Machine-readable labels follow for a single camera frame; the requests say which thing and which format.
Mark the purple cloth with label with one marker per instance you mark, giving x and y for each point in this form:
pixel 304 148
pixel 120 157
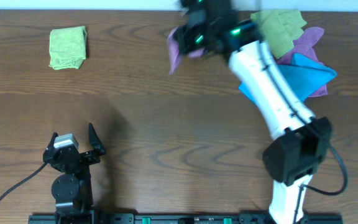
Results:
pixel 174 55

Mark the folded green cloth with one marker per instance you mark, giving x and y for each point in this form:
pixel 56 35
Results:
pixel 67 47

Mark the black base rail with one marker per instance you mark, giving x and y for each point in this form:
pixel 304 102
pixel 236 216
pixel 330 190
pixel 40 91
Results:
pixel 128 218

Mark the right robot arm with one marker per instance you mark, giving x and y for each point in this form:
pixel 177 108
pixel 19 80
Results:
pixel 295 153

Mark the purple cloth under pile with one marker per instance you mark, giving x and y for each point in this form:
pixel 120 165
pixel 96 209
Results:
pixel 304 45

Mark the olive green cloth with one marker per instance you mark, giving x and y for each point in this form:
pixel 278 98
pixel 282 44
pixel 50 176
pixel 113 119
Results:
pixel 279 27

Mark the blue cloth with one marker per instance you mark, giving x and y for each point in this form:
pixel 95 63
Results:
pixel 306 77

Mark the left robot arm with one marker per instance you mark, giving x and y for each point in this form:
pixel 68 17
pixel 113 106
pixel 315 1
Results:
pixel 72 190

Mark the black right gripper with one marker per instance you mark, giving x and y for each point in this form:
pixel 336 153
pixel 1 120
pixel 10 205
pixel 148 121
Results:
pixel 184 46

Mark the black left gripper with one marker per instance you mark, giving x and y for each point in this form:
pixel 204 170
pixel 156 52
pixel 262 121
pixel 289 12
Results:
pixel 96 142

